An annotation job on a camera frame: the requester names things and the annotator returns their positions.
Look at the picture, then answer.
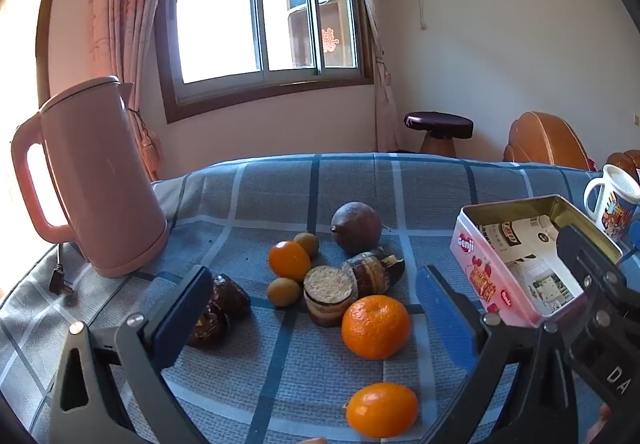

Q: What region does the brown wooden door frame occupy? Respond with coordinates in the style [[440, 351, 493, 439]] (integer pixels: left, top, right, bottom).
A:
[[36, 0, 67, 98]]

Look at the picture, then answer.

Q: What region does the white printed mug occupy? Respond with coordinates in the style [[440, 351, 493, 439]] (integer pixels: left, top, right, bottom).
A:
[[584, 164, 640, 242]]

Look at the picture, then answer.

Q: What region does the orange tangerine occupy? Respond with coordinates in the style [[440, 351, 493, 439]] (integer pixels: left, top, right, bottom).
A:
[[268, 241, 312, 282], [345, 383, 419, 439], [341, 295, 412, 360]]

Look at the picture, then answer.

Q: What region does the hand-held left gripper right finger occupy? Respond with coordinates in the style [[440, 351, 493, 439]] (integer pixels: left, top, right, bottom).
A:
[[415, 265, 577, 444]]

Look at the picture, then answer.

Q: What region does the round browned eggplant slice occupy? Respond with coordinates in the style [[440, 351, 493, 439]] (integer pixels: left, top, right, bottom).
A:
[[303, 265, 359, 327]]

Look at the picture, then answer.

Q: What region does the dark round wooden stool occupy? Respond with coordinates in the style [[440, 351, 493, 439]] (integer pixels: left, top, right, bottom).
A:
[[404, 111, 474, 158]]

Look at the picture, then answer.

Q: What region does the pink electric kettle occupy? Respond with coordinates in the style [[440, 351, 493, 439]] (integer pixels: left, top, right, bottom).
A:
[[11, 76, 169, 279]]

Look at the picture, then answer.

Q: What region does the brown leather armchair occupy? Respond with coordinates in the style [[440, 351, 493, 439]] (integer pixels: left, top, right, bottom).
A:
[[502, 111, 599, 171], [606, 150, 640, 183]]

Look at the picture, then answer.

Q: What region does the person's right hand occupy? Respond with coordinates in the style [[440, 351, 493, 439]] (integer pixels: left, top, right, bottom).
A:
[[586, 404, 614, 444]]

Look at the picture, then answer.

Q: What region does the brown framed window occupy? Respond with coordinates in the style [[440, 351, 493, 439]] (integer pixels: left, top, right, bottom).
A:
[[155, 0, 376, 123]]

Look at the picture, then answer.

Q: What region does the black kettle power plug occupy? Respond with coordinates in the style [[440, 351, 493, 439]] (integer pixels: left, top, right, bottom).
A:
[[49, 244, 77, 301]]

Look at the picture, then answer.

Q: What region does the pink metal tin box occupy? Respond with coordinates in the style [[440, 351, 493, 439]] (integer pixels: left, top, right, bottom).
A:
[[449, 194, 625, 329]]

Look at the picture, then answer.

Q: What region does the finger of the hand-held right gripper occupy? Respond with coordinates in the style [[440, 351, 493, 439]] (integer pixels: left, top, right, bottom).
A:
[[556, 223, 631, 325]]

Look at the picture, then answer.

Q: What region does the printed paper sheet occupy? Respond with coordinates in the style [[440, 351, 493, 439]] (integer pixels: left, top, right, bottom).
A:
[[477, 215, 587, 316]]

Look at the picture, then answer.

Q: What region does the dark purple passion fruit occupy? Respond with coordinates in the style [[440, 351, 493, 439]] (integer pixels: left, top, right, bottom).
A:
[[330, 201, 384, 255]]

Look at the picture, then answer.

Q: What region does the blue plaid tablecloth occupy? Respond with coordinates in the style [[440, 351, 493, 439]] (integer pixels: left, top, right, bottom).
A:
[[0, 151, 640, 444]]

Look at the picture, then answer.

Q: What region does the striped eggplant slice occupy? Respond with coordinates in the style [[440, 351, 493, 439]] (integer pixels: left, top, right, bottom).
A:
[[342, 251, 391, 299]]

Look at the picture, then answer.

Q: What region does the pink patterned curtain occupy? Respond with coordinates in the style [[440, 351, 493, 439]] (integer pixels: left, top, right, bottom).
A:
[[87, 0, 182, 181], [345, 0, 403, 153]]

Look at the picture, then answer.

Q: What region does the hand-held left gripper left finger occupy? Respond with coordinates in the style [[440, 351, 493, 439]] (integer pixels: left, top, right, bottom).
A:
[[47, 265, 216, 444]]

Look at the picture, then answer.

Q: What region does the small brown round fruit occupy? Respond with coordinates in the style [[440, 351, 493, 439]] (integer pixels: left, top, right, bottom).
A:
[[293, 231, 320, 259], [267, 277, 302, 308]]

